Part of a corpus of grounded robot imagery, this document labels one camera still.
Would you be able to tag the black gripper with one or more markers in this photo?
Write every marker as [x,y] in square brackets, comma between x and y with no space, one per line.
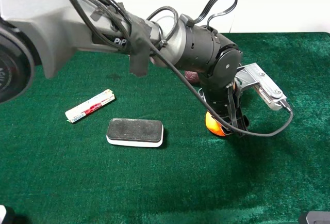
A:
[224,99]

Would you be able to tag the orange fruit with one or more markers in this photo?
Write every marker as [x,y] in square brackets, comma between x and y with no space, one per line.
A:
[214,126]

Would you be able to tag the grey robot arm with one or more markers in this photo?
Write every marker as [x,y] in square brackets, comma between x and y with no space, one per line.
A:
[48,33]

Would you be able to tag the dark red ball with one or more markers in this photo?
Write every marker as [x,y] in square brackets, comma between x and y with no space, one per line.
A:
[191,77]

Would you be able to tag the whiteboard eraser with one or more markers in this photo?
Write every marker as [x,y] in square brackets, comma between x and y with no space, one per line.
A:
[135,132]

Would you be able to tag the candy roll wrapper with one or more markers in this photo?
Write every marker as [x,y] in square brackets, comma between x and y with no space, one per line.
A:
[89,106]

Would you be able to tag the green felt table cloth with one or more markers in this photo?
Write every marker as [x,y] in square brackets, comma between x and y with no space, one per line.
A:
[54,171]

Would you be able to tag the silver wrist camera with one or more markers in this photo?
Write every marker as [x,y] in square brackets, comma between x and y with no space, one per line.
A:
[253,76]

